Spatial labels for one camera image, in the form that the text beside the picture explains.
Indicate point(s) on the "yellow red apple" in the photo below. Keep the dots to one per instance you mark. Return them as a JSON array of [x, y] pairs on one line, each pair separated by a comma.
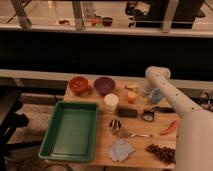
[[131, 97]]

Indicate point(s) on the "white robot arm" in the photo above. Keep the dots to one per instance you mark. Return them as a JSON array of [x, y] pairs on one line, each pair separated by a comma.
[[194, 143]]

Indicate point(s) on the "purple bowl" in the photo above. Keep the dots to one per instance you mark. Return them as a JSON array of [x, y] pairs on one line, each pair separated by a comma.
[[104, 85]]

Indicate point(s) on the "white paper cup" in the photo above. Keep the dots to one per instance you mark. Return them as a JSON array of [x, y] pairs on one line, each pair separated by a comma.
[[111, 101]]

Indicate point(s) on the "yellow banana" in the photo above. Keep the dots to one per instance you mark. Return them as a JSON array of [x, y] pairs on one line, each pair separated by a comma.
[[132, 87]]

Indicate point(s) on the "orange bowl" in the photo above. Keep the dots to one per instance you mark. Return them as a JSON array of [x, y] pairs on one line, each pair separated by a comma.
[[78, 84]]

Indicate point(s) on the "black rectangular block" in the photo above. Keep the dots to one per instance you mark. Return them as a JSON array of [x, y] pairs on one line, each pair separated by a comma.
[[122, 112]]

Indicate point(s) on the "metal cup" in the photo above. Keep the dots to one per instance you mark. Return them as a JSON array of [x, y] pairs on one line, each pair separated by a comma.
[[115, 126]]

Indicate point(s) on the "blue plastic bottle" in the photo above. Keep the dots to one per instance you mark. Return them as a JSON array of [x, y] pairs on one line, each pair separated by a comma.
[[156, 96]]

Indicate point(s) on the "wooden table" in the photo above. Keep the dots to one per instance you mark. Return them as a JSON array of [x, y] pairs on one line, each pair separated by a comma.
[[140, 158]]

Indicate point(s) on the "metal spoon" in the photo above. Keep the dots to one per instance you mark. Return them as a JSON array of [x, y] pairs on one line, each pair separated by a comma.
[[131, 135]]

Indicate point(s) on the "green plastic tray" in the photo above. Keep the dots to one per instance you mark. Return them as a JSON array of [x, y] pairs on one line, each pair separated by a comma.
[[71, 132]]

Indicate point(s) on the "dark bowl in background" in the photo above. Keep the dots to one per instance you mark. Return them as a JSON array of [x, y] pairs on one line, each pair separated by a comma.
[[107, 21]]

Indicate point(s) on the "light blue cloth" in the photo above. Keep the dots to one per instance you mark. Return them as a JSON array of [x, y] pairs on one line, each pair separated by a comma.
[[120, 150]]

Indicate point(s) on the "red chili pepper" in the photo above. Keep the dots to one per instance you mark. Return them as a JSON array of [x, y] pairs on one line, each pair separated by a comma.
[[172, 127]]

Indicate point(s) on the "bunch of dark grapes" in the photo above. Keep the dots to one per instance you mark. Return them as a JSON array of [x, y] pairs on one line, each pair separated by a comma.
[[164, 154]]

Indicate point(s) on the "black handled tool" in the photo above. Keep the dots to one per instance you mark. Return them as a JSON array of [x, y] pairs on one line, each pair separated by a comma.
[[163, 109]]

